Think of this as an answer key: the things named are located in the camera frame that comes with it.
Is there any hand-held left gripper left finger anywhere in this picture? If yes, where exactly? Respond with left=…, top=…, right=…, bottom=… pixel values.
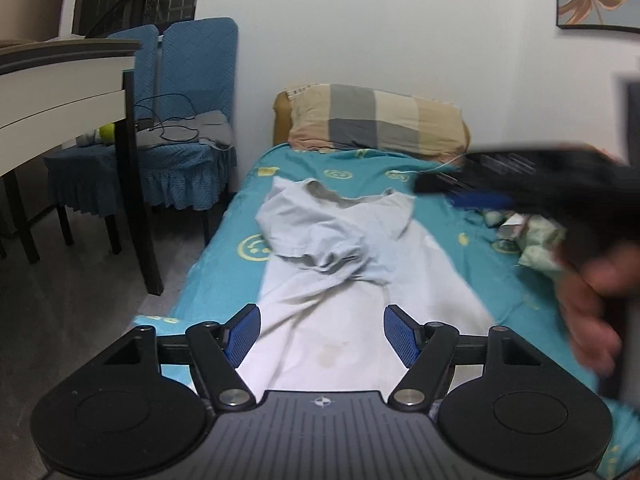
left=98, top=303, right=262, bottom=411

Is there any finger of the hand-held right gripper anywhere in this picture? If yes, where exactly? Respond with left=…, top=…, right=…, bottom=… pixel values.
left=463, top=146, right=596, bottom=177
left=413, top=173, right=518, bottom=210

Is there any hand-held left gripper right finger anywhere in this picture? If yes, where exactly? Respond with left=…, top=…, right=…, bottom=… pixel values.
left=383, top=304, right=549, bottom=411

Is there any light blue t-shirt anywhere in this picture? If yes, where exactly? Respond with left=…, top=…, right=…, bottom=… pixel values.
left=234, top=177, right=502, bottom=394

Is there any person's right hand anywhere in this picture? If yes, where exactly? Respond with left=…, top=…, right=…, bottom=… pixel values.
left=554, top=246, right=640, bottom=377

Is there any crumpled pale green cloth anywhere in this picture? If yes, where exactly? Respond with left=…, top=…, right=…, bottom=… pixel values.
left=481, top=209, right=570, bottom=277

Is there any bed with teal sheet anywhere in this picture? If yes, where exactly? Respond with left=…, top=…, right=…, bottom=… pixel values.
left=132, top=142, right=640, bottom=479

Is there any plaid pillow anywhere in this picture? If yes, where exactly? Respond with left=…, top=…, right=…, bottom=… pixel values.
left=287, top=82, right=467, bottom=157

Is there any orange pillow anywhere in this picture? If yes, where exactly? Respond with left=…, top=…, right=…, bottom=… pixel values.
left=272, top=91, right=472, bottom=155

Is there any grey cloth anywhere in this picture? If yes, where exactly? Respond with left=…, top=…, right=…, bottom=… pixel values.
left=136, top=110, right=236, bottom=152

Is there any blue covered chair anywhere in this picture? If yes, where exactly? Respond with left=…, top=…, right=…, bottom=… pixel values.
left=44, top=17, right=239, bottom=257
left=106, top=24, right=162, bottom=126

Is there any white table with dark legs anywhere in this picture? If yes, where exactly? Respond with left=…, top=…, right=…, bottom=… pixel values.
left=0, top=37, right=166, bottom=297

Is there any white cable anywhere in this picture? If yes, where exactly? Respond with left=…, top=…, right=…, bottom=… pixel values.
left=389, top=152, right=470, bottom=179

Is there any black cable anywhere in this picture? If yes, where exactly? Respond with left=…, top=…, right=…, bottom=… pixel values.
left=132, top=92, right=202, bottom=144

